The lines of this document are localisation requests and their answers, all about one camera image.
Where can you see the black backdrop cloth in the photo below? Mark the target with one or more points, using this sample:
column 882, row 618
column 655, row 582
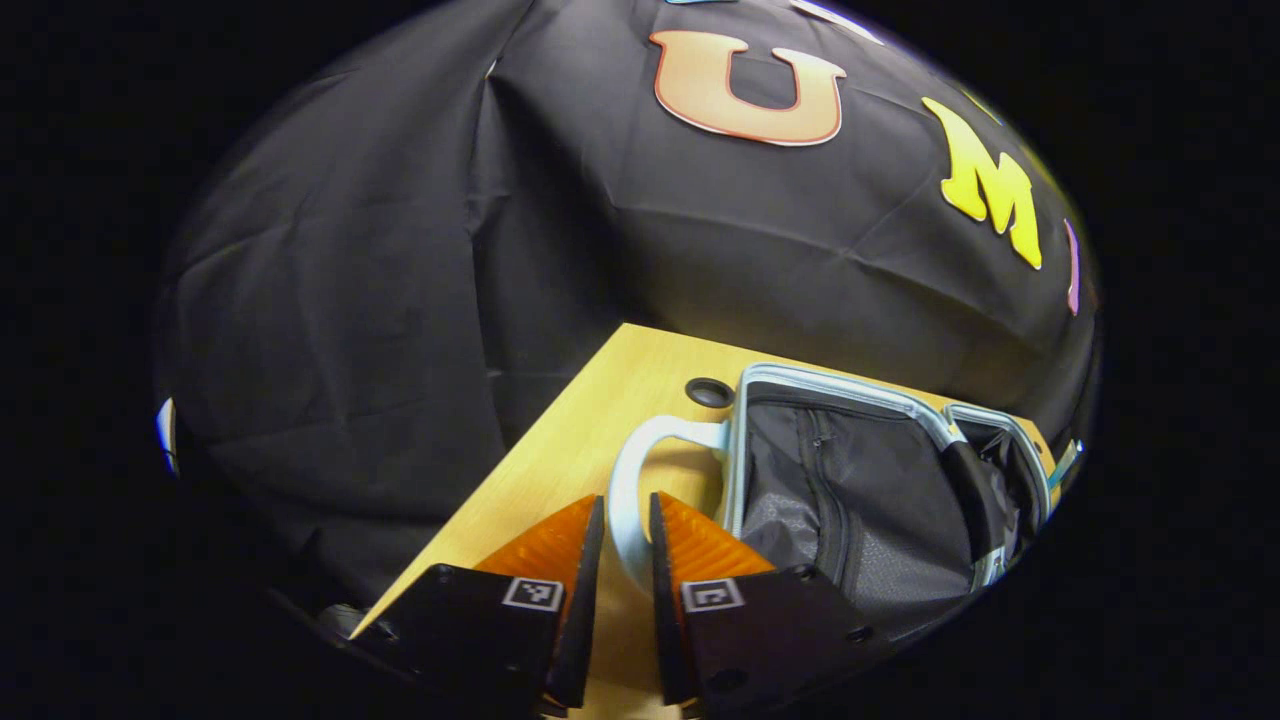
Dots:
column 400, row 300

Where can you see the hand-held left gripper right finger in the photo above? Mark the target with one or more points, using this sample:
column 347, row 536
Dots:
column 665, row 620

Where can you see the crumpled white cloth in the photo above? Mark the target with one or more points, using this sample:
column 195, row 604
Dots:
column 345, row 618

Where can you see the light blue suitcase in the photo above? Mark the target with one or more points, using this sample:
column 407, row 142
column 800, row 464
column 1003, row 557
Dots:
column 860, row 500

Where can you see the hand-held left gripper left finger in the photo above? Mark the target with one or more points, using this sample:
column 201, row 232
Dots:
column 585, row 620

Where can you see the dark round table grommet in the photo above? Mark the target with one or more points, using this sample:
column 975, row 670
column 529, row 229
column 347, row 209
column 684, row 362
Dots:
column 709, row 392

